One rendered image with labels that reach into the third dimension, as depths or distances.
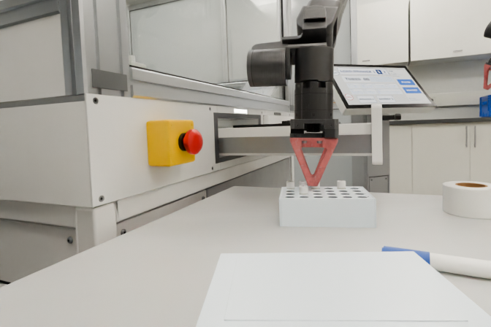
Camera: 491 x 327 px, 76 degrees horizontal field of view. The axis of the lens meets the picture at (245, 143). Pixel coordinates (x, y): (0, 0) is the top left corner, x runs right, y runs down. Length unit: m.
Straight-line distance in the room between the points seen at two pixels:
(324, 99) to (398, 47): 3.62
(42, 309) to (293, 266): 0.20
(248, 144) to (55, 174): 0.37
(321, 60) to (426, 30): 3.67
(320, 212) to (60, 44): 0.40
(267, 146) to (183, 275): 0.40
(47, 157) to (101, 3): 0.22
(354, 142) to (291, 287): 0.48
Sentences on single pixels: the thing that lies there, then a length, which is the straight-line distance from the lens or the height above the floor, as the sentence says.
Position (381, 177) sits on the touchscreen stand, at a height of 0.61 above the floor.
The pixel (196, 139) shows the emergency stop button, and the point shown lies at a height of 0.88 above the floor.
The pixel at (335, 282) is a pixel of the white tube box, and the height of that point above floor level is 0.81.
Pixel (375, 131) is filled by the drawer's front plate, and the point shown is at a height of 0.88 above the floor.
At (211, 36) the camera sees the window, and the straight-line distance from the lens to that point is 0.77.
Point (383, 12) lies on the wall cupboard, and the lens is 4.17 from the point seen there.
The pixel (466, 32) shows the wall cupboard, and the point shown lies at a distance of 4.16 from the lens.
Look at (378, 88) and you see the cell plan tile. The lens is 1.71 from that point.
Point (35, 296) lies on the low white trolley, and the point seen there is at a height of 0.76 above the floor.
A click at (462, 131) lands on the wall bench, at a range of 3.73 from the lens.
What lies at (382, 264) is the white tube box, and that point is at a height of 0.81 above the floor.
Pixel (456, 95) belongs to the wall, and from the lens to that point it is 4.37.
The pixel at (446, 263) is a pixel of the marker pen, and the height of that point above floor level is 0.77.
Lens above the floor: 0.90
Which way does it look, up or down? 3 degrees down
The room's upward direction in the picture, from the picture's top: 2 degrees counter-clockwise
